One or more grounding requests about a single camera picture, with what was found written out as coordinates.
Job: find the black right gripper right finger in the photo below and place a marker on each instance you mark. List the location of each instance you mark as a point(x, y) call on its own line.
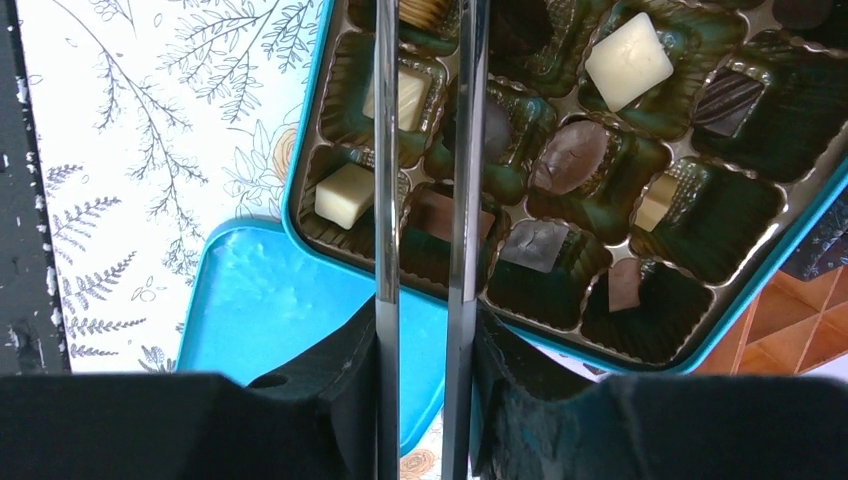
point(539, 420)

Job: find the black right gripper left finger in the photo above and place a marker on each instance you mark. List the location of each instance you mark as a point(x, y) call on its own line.
point(313, 417)

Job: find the teal box lid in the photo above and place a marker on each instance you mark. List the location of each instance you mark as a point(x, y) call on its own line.
point(260, 299)

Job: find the teal chocolate box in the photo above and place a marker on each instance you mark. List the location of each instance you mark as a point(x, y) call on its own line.
point(623, 225)

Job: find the metal serving tongs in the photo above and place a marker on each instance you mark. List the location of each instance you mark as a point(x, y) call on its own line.
point(465, 243)

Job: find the wooden compartment tray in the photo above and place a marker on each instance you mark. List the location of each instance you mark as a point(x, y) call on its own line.
point(792, 328)

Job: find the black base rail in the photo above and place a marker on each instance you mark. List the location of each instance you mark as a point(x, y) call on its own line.
point(32, 334)

